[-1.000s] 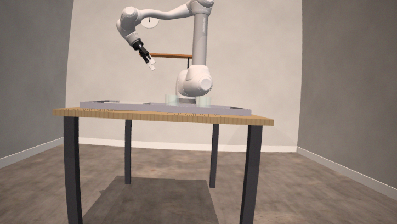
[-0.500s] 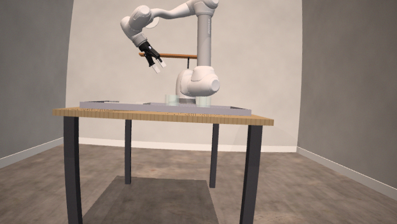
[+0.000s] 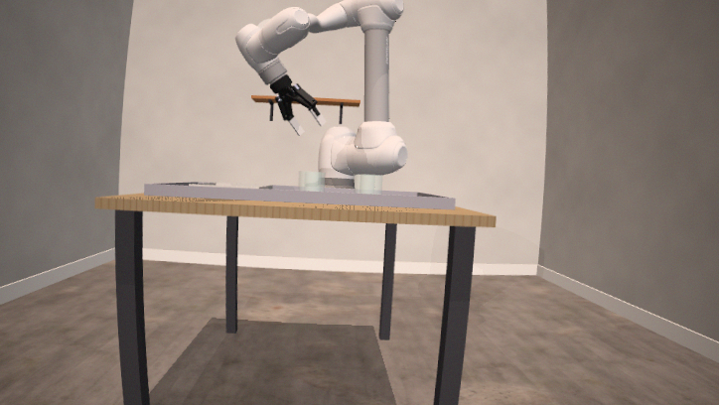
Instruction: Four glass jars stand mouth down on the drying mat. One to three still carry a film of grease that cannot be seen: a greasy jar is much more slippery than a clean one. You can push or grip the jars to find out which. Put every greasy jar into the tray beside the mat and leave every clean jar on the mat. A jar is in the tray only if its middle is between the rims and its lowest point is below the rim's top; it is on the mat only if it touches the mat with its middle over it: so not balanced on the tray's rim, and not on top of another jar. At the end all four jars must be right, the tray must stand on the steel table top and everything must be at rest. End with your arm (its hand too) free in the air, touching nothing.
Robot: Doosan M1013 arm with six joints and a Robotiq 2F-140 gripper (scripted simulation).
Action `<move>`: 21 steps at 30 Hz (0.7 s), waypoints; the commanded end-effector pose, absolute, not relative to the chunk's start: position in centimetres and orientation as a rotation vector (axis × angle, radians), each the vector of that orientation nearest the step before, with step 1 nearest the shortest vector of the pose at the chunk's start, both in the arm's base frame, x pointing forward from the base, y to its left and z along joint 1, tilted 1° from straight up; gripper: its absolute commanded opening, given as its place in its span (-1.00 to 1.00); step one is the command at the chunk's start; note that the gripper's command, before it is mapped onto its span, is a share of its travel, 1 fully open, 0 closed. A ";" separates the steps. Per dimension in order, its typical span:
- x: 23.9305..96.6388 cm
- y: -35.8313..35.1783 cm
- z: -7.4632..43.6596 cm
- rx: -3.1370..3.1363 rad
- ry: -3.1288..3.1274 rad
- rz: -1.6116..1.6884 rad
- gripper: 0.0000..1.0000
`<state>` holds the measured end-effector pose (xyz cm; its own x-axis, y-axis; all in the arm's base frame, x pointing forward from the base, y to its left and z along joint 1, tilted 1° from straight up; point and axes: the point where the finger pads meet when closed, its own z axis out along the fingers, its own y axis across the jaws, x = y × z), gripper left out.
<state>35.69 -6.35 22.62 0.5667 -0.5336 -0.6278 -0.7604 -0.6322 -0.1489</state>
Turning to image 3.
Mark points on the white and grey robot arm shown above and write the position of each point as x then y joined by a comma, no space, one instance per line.
376,150

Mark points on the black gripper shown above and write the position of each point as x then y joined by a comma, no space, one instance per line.
284,88

